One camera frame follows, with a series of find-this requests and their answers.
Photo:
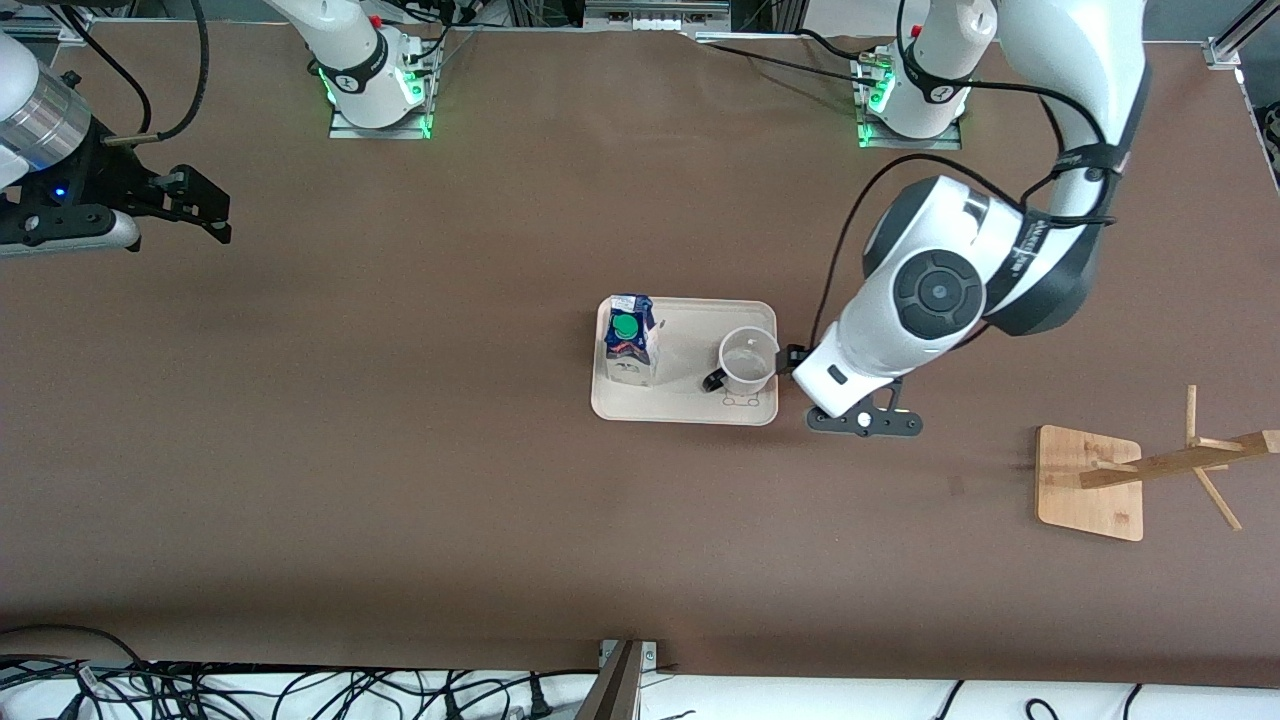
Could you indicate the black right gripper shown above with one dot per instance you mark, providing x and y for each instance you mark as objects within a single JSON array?
[{"x": 112, "y": 178}]

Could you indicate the white mug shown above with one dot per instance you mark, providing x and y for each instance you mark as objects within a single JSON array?
[{"x": 745, "y": 375}]

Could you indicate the blue white milk carton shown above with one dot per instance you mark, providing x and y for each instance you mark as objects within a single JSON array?
[{"x": 628, "y": 350}]

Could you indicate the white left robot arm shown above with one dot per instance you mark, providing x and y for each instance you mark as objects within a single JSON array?
[{"x": 930, "y": 290}]

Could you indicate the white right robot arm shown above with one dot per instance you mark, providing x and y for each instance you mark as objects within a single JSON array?
[{"x": 350, "y": 50}]

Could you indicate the white tray with bear print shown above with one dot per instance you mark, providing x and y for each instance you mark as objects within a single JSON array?
[{"x": 690, "y": 400}]

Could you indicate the wooden mug stand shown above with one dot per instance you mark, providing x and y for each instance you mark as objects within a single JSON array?
[{"x": 1090, "y": 490}]

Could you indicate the aluminium profile bar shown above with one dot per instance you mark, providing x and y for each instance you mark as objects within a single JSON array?
[
  {"x": 620, "y": 685},
  {"x": 1240, "y": 30}
]

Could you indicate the grey power strip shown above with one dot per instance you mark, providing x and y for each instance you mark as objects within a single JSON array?
[{"x": 655, "y": 12}]

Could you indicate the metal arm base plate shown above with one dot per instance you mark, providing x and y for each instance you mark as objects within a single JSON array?
[
  {"x": 400, "y": 125},
  {"x": 900, "y": 140}
]

